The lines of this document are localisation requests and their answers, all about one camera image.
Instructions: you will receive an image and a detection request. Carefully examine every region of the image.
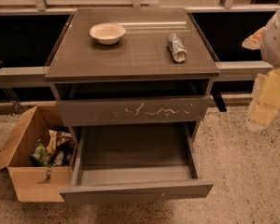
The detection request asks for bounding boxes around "silver redbull can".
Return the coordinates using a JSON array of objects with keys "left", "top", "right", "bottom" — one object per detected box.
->
[{"left": 167, "top": 34, "right": 188, "bottom": 63}]

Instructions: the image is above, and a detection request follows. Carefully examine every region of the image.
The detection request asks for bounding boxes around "scratched grey upper drawer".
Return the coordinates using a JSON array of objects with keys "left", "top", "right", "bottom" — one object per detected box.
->
[{"left": 56, "top": 95, "right": 210, "bottom": 127}]

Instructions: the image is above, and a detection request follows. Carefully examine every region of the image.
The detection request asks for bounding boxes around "grey metal ledge beam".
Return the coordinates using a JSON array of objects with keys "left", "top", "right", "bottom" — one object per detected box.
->
[{"left": 0, "top": 61, "right": 272, "bottom": 89}]

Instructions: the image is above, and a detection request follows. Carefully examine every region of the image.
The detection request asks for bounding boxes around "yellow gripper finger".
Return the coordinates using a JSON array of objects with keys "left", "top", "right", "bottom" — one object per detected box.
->
[
  {"left": 245, "top": 68, "right": 280, "bottom": 132},
  {"left": 242, "top": 27, "right": 265, "bottom": 50}
]

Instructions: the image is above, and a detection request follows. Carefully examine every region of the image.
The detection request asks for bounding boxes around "grey drawer cabinet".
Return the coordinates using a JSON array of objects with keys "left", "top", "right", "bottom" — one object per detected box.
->
[{"left": 46, "top": 7, "right": 218, "bottom": 141}]

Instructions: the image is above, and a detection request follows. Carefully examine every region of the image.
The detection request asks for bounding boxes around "white paper bowl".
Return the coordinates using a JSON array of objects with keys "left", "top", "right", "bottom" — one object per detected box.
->
[{"left": 90, "top": 22, "right": 126, "bottom": 45}]

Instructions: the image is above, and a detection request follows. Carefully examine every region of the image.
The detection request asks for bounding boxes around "green snack bag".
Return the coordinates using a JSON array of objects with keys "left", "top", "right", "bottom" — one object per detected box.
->
[{"left": 30, "top": 140, "right": 57, "bottom": 166}]

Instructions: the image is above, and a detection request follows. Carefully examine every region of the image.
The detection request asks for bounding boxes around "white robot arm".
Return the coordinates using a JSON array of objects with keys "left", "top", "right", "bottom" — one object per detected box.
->
[{"left": 242, "top": 8, "right": 280, "bottom": 132}]

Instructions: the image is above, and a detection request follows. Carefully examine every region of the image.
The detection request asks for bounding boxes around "tan snack bag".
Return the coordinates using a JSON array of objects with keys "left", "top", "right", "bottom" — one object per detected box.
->
[{"left": 47, "top": 130, "right": 72, "bottom": 153}]

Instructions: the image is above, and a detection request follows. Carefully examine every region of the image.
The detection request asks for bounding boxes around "open grey lower drawer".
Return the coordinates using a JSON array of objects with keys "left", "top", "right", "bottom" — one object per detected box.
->
[{"left": 60, "top": 123, "right": 213, "bottom": 205}]

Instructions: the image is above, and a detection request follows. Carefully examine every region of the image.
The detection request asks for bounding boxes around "brown cardboard box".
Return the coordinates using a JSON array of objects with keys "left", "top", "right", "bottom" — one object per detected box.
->
[{"left": 0, "top": 105, "right": 71, "bottom": 203}]

